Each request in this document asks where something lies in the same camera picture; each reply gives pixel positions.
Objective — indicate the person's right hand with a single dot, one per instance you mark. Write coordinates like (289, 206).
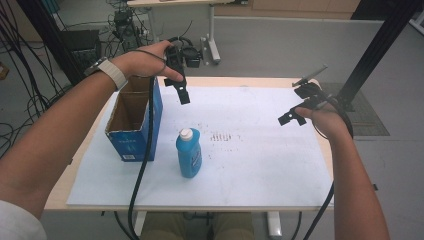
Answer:
(325, 121)

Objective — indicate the white paper sheet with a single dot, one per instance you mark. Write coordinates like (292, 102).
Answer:
(253, 166)

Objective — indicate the person's leg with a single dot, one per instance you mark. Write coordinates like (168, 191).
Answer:
(233, 226)
(163, 226)

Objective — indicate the blue cardboard box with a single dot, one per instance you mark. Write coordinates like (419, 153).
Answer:
(133, 133)

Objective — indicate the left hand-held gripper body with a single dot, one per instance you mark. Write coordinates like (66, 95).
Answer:
(176, 60)

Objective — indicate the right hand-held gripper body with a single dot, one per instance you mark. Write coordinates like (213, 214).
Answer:
(311, 88)

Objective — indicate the black metal frame post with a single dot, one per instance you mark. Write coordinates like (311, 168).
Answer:
(50, 36)
(376, 50)

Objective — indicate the white table leg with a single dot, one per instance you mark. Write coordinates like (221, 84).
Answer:
(274, 225)
(140, 222)

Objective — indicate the white background desk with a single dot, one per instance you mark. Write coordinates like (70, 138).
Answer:
(211, 33)

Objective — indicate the person's left hand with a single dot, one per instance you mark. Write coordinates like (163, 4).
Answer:
(140, 63)

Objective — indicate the person's left leg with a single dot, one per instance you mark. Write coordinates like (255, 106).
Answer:
(163, 226)

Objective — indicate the blue plastic bottle white cap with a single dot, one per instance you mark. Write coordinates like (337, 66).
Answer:
(189, 156)

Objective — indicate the black computer tower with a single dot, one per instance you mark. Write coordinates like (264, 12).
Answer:
(83, 46)

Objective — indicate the person's right leg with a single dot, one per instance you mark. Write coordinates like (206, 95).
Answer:
(233, 226)

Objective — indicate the white shirt sleeve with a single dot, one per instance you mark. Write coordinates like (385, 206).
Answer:
(16, 223)

